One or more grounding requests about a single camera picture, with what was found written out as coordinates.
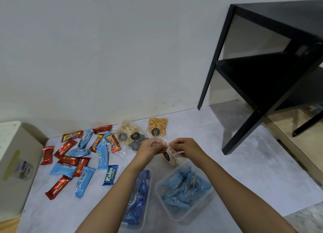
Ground heap of light blue sachets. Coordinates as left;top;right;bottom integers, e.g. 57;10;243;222
161;167;212;211

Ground clear wide plastic container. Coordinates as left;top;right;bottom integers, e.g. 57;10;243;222
154;160;215;222

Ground clear narrow plastic container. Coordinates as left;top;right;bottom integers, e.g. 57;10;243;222
119;167;153;231

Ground white storage box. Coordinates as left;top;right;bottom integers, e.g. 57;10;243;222
0;121;44;222

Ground clear bag of black striped snacks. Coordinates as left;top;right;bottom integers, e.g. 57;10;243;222
127;132;150;152

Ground spread of red snack bars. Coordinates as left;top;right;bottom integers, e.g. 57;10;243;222
40;125;113;201

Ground person's left forearm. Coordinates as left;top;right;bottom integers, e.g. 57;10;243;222
75;159;152;233

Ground person's right forearm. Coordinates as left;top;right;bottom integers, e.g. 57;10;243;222
192;154;299;233

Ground red and yellow snack packet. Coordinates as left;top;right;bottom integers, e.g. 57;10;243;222
89;134;104;153
106;134;122;154
61;131;84;142

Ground black shelf table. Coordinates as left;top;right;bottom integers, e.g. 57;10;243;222
197;0;323;155

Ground clear bag of pale nuts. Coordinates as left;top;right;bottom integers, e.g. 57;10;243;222
116;121;141;145

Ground person's left hand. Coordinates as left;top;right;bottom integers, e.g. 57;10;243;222
135;138;167;166

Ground person's right hand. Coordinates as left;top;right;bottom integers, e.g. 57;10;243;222
168;138;208;168

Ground clear snack bag pale contents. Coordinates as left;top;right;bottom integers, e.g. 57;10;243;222
163;139;186;167

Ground spread of light blue wafer packets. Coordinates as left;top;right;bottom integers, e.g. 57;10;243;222
49;130;113;199

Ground heap of dark blue packets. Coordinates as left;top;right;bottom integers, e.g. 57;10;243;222
122;170;151;226

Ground dark blue wafer packet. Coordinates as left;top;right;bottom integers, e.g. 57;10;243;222
102;165;119;186

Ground clear bag of orange snacks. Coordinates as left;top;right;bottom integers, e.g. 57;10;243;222
147;117;169;138

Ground grey marbled floor mat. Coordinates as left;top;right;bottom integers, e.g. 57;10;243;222
16;100;323;233

